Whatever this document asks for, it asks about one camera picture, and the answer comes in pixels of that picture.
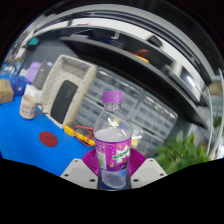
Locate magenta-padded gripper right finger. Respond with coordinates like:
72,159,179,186
128,147,168,190

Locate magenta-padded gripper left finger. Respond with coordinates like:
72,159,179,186
59,148,101,190

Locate clear bottle with purple label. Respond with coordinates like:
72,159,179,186
93,90,133,191

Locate green potted plant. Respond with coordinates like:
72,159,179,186
153,129,212,175

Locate yellow multimeter with red leads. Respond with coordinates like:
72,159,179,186
63,121,98,148

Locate flat round red coaster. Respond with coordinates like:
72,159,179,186
38,130,59,148

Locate white storage rack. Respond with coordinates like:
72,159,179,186
205,66,224,158

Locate small white box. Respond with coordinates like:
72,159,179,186
23,83,43,102

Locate beige dotted fabric storage basket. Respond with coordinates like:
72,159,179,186
41,54,98,129

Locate dark grey flat box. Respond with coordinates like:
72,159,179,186
33,60,54,91

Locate brown cardboard box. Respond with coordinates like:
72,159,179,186
0,78,15,104

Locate purple bag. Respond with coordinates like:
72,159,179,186
25,61,43,84

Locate black workbench shelf unit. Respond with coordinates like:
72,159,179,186
29,4,224,134

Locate teal device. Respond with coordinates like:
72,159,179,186
27,37,40,47

